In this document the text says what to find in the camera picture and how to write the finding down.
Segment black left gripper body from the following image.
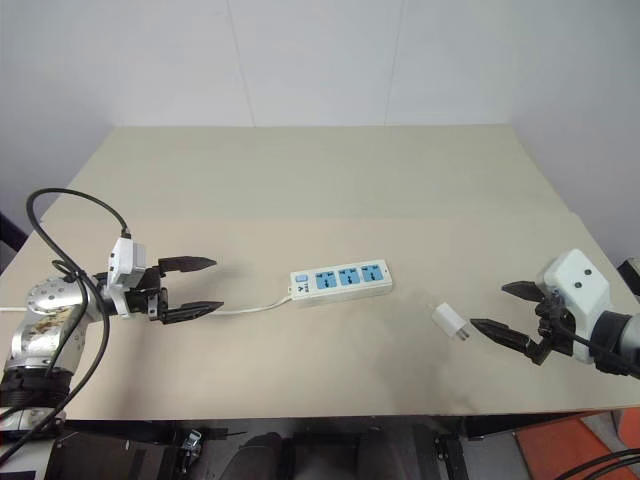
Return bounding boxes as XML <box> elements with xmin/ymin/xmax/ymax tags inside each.
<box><xmin>124</xmin><ymin>258</ymin><xmax>171</xmax><ymax>323</ymax></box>

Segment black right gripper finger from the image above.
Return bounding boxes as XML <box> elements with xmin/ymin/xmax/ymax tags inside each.
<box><xmin>500</xmin><ymin>280</ymin><xmax>547</xmax><ymax>303</ymax></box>
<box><xmin>469</xmin><ymin>318</ymin><xmax>532</xmax><ymax>352</ymax></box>

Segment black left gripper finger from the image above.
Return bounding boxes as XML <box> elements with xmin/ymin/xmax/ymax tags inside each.
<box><xmin>158</xmin><ymin>255</ymin><xmax>219</xmax><ymax>276</ymax></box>
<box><xmin>163</xmin><ymin>300</ymin><xmax>225</xmax><ymax>326</ymax></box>

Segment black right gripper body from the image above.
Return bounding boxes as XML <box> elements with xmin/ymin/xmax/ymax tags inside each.
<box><xmin>524</xmin><ymin>291</ymin><xmax>587</xmax><ymax>368</ymax></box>

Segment white plug adapter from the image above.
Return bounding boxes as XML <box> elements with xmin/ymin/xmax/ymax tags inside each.
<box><xmin>432</xmin><ymin>301</ymin><xmax>473</xmax><ymax>344</ymax></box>

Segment white power strip blue sockets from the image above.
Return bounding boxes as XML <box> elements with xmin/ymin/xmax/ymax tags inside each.
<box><xmin>289</xmin><ymin>258</ymin><xmax>394</xmax><ymax>302</ymax></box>

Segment black object beside table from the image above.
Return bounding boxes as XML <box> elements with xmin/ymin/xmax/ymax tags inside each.
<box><xmin>616</xmin><ymin>256</ymin><xmax>640</xmax><ymax>307</ymax></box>

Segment small metal clamp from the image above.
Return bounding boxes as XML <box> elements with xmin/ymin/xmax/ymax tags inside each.
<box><xmin>178</xmin><ymin>421</ymin><xmax>203</xmax><ymax>452</ymax></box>

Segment orange floor mat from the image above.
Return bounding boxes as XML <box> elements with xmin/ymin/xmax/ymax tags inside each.
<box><xmin>513</xmin><ymin>408</ymin><xmax>640</xmax><ymax>480</ymax></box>

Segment dark rounded shape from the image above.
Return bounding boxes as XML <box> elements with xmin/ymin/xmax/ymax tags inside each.
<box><xmin>237</xmin><ymin>417</ymin><xmax>297</xmax><ymax>480</ymax></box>

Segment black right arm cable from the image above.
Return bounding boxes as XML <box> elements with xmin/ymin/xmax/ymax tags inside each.
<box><xmin>552</xmin><ymin>322</ymin><xmax>640</xmax><ymax>379</ymax></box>

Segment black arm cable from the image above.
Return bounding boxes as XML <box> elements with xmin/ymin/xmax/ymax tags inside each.
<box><xmin>0</xmin><ymin>187</ymin><xmax>134</xmax><ymax>442</ymax></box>
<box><xmin>552</xmin><ymin>322</ymin><xmax>640</xmax><ymax>379</ymax></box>

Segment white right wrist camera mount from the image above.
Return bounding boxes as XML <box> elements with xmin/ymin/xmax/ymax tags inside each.
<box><xmin>536</xmin><ymin>248</ymin><xmax>612</xmax><ymax>365</ymax></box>

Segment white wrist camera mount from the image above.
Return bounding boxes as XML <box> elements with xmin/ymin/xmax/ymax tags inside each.
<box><xmin>536</xmin><ymin>248</ymin><xmax>612</xmax><ymax>365</ymax></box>
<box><xmin>105</xmin><ymin>236</ymin><xmax>149</xmax><ymax>317</ymax></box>

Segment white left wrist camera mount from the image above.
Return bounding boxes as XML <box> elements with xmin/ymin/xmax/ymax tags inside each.
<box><xmin>105</xmin><ymin>236</ymin><xmax>149</xmax><ymax>317</ymax></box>

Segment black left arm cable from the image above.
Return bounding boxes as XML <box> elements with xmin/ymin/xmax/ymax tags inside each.
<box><xmin>0</xmin><ymin>187</ymin><xmax>134</xmax><ymax>442</ymax></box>

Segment thin black floor cable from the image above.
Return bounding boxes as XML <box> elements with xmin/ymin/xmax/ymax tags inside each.
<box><xmin>592</xmin><ymin>451</ymin><xmax>640</xmax><ymax>480</ymax></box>
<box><xmin>562</xmin><ymin>438</ymin><xmax>640</xmax><ymax>480</ymax></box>

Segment black flat frame panel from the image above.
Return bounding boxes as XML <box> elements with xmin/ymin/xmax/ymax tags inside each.
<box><xmin>47</xmin><ymin>423</ymin><xmax>177</xmax><ymax>480</ymax></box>

